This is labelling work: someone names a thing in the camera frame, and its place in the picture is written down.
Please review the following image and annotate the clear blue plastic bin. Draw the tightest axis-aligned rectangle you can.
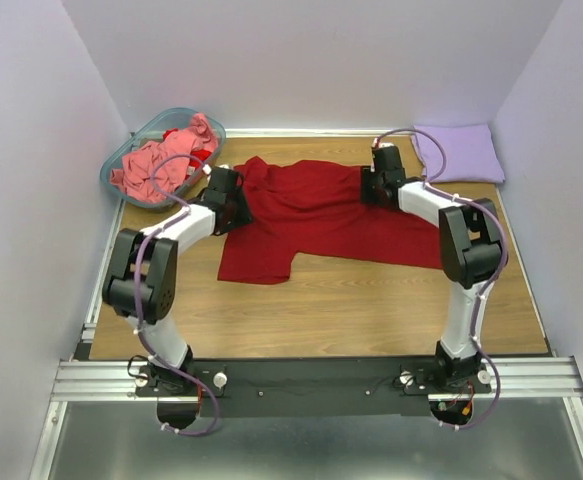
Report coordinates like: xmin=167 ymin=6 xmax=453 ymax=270
xmin=99 ymin=107 xmax=227 ymax=214

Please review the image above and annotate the pink t shirt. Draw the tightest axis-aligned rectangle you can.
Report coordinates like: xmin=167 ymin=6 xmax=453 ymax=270
xmin=109 ymin=112 xmax=220 ymax=205

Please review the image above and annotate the dark red t shirt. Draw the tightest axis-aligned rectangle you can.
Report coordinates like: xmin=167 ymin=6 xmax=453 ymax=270
xmin=218 ymin=157 xmax=442 ymax=285

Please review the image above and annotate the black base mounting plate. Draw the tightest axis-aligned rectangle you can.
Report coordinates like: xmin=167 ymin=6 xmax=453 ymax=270
xmin=127 ymin=356 xmax=492 ymax=426

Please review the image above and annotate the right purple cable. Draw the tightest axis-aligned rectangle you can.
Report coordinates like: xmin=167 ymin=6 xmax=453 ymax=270
xmin=370 ymin=127 xmax=511 ymax=432

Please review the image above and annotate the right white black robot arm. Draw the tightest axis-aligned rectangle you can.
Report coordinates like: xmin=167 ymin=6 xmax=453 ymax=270
xmin=361 ymin=144 xmax=508 ymax=392

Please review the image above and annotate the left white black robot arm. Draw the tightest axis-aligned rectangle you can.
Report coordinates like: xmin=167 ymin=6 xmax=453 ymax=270
xmin=102 ymin=167 xmax=253 ymax=395

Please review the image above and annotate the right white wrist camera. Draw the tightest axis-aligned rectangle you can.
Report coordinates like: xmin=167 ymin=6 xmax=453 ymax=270
xmin=372 ymin=139 xmax=395 ymax=150

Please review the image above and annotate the folded lavender t shirt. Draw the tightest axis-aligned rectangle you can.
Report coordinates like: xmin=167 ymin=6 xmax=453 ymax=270
xmin=414 ymin=124 xmax=505 ymax=184

